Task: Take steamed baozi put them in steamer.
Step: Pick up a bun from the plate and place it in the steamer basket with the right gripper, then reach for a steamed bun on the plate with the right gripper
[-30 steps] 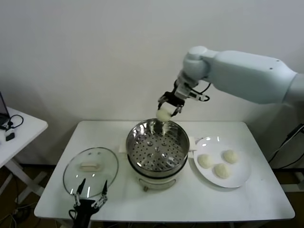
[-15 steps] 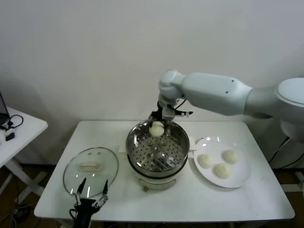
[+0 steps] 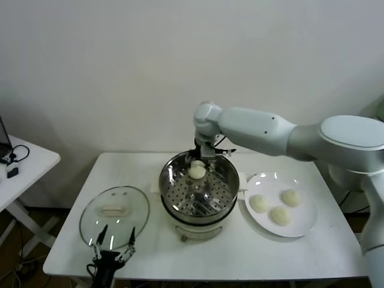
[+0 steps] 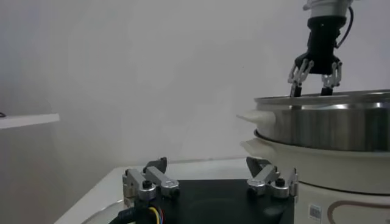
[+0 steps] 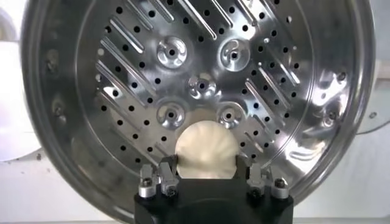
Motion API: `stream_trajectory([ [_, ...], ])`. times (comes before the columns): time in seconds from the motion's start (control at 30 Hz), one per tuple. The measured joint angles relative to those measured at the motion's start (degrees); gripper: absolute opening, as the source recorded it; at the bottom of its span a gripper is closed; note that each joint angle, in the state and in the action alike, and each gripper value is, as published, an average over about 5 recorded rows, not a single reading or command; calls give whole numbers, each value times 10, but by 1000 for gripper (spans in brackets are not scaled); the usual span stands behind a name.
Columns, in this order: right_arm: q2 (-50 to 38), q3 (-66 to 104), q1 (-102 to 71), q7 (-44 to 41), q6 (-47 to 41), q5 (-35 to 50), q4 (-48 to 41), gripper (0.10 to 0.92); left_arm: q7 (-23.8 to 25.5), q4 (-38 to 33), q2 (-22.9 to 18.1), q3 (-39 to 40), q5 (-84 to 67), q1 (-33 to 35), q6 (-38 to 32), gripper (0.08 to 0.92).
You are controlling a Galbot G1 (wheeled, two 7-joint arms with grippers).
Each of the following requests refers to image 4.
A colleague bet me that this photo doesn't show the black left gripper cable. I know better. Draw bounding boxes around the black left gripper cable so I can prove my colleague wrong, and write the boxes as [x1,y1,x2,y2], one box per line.
[108,202,165,224]

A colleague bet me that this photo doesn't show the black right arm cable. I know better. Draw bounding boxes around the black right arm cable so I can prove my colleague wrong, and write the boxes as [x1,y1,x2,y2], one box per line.
[335,5,355,49]

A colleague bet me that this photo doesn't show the white folding side table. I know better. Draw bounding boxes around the white folding side table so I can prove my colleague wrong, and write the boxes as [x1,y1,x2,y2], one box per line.
[0,113,61,130]

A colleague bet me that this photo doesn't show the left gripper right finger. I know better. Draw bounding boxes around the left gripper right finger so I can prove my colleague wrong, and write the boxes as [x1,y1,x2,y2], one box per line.
[246,156,299,199]

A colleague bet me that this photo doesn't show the glass pot lid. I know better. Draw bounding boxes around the glass pot lid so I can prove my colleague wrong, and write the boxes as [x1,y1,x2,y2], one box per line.
[80,199,129,224]

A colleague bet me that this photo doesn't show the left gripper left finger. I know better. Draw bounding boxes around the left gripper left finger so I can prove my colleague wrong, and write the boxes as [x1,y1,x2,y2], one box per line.
[122,156,181,204]

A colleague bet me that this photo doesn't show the cream electric cooking pot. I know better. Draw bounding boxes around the cream electric cooking pot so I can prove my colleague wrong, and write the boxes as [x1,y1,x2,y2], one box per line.
[239,130,390,224]

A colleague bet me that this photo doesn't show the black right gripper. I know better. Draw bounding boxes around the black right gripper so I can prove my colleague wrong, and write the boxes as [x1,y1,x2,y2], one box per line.
[288,15,348,98]

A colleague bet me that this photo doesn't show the stainless steel steamer basket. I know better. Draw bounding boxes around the stainless steel steamer basket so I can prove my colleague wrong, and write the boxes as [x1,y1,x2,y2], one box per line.
[236,89,390,153]

